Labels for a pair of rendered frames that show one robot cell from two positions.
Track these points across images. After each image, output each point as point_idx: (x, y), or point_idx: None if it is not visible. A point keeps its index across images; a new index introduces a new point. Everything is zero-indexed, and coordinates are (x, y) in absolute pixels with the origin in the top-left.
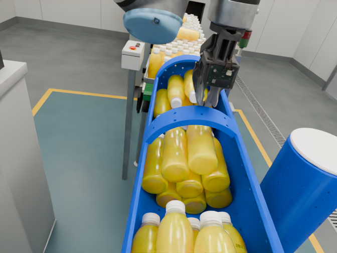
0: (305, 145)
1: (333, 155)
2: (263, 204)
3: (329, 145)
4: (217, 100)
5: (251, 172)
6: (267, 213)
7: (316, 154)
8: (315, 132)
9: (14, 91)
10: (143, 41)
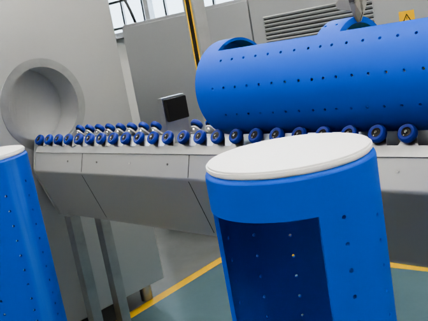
0: (319, 137)
1: (271, 150)
2: (256, 47)
3: (292, 153)
4: (336, 1)
5: (278, 43)
6: (251, 48)
7: (292, 141)
8: (341, 151)
9: None
10: None
